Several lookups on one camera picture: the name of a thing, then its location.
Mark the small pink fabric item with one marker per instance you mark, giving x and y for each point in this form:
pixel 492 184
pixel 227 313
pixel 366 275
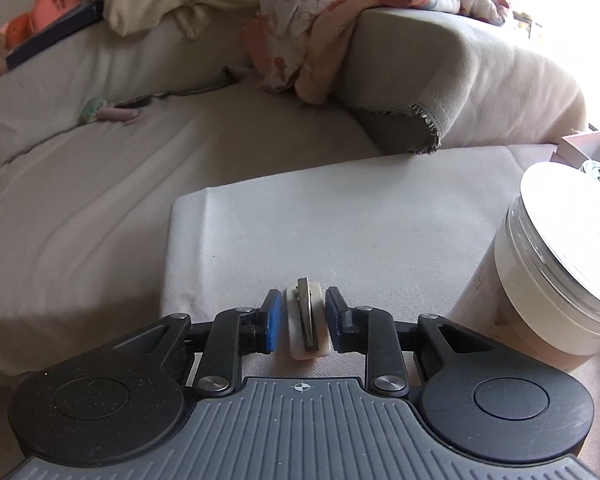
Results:
pixel 115 115

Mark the orange toy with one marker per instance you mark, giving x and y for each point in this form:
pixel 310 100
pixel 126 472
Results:
pixel 50 10

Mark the small white clip object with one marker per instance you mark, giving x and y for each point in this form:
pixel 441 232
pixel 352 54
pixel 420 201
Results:
pixel 295 330

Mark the beige sofa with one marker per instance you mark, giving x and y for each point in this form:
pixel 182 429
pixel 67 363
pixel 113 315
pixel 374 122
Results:
pixel 80 185

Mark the dark blue box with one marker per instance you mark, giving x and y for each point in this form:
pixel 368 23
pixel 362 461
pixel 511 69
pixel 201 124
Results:
pixel 55 35

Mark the pink cardboard box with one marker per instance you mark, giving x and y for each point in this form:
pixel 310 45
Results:
pixel 580 147

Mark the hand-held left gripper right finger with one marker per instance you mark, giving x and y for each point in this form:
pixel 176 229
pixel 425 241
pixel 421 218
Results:
pixel 332 322

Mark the pink floral blanket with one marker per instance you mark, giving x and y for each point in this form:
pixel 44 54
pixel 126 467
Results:
pixel 320 20

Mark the clear plastic powder jar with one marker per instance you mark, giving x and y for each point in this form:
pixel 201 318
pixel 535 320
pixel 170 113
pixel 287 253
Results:
pixel 540 310

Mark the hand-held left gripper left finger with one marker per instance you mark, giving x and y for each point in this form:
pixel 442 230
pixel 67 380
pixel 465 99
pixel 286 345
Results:
pixel 271 322

